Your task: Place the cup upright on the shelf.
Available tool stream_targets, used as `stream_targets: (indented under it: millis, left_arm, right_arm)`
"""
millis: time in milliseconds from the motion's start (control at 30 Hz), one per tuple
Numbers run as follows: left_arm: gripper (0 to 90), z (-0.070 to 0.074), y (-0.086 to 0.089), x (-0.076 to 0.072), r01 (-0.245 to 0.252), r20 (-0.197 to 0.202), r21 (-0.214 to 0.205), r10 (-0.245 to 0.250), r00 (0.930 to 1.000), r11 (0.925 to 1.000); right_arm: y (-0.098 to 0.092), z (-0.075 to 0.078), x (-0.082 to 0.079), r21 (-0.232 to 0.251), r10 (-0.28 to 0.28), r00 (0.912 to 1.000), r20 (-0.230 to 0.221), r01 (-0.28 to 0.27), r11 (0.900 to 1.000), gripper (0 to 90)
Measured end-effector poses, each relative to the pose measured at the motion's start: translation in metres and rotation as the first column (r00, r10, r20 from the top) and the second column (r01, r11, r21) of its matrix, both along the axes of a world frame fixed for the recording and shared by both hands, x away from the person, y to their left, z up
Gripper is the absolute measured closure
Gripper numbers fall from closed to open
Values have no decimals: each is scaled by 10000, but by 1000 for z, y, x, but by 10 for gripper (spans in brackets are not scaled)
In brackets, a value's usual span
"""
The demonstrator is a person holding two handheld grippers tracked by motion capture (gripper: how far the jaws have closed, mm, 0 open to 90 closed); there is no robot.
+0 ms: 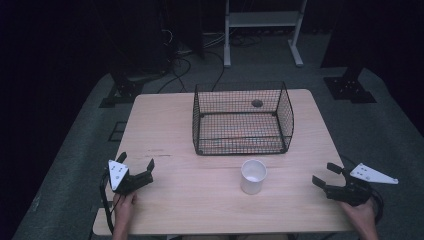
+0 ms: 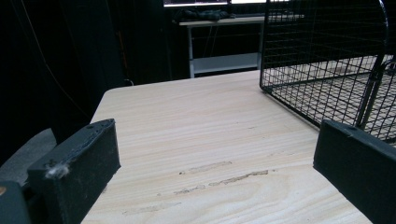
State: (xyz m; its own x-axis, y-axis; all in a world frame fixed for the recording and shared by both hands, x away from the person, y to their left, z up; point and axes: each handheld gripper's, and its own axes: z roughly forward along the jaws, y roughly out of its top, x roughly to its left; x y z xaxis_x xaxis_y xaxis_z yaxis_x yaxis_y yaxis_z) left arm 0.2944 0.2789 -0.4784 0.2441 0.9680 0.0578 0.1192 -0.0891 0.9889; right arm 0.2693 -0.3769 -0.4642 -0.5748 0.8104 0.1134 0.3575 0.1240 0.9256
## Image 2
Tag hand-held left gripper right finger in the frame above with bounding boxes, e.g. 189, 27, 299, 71
313, 119, 396, 224

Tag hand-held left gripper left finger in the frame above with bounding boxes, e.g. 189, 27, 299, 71
26, 118, 121, 224

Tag black curtain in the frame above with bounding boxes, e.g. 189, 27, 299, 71
0, 0, 176, 166

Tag white metal desk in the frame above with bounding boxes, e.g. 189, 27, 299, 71
173, 15, 266, 78

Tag dark cloth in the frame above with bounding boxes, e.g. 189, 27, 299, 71
179, 7, 236, 22

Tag computer monitor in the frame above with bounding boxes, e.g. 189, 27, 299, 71
163, 0, 269, 7

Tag black wire basket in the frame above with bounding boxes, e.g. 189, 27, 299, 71
259, 0, 396, 145

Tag thin hanging cable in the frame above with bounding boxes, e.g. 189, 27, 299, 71
19, 0, 92, 120

